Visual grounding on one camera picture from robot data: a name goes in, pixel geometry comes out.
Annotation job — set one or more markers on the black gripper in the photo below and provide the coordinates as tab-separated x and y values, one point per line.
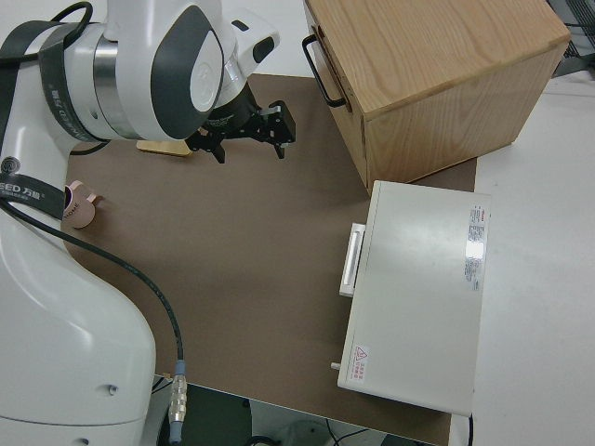
232	116

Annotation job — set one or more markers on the pink ribbed mug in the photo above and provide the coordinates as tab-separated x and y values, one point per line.
81	209

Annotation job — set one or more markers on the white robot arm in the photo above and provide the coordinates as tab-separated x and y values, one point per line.
60	302

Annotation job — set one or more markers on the wooden mug tree stand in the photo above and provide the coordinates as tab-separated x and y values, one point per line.
162	148

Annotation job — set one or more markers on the white toaster oven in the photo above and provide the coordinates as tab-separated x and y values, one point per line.
413	297

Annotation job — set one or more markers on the brown table mat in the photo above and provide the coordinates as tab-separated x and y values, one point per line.
255	255

